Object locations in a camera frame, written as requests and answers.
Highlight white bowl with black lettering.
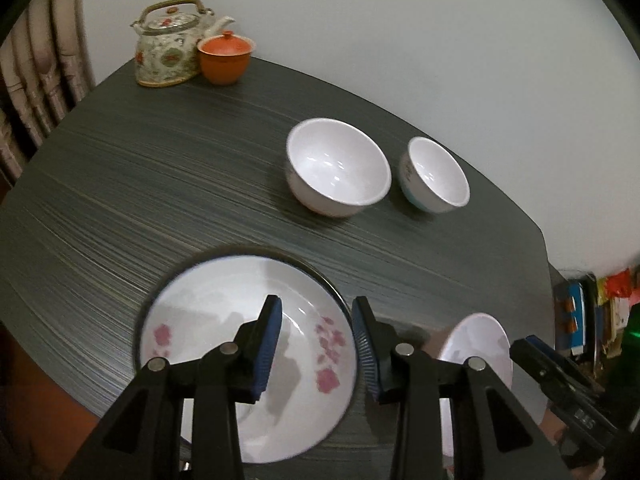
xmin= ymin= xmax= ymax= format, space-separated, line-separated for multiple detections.
xmin=285 ymin=118 xmax=392 ymax=219

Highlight orange lidded clay cup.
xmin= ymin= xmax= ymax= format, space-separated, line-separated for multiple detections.
xmin=196 ymin=29 xmax=256 ymax=86

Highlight floral ceramic teapot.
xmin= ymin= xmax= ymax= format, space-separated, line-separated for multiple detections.
xmin=131 ymin=0 xmax=235 ymax=88

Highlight blue orange package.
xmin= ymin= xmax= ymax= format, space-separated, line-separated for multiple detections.
xmin=556 ymin=282 xmax=586 ymax=356

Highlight wooden chair back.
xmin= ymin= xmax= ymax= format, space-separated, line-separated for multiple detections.
xmin=1 ymin=0 xmax=94 ymax=185

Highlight white bowl pink flowers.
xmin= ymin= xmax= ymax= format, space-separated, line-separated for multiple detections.
xmin=138 ymin=253 xmax=358 ymax=465

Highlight small white teal bowl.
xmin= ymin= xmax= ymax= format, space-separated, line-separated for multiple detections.
xmin=398 ymin=136 xmax=471 ymax=214

